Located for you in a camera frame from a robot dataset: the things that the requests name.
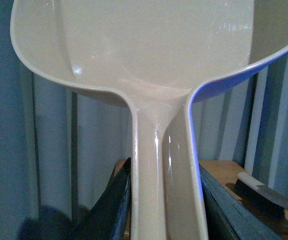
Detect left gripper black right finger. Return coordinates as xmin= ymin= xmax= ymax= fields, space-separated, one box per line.
xmin=199 ymin=166 xmax=282 ymax=240

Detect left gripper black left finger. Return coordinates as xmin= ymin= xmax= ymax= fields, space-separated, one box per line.
xmin=71 ymin=158 xmax=131 ymax=240

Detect beige hand brush black bristles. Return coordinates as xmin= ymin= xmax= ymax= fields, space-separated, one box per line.
xmin=234 ymin=172 xmax=288 ymax=220

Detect beige plastic dustpan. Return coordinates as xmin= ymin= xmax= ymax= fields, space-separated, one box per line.
xmin=10 ymin=0 xmax=288 ymax=240

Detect wooden nightstand cabinet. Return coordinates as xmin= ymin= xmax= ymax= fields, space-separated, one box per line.
xmin=108 ymin=159 xmax=288 ymax=240

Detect light green curtain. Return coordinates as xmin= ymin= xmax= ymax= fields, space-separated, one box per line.
xmin=0 ymin=0 xmax=288 ymax=240

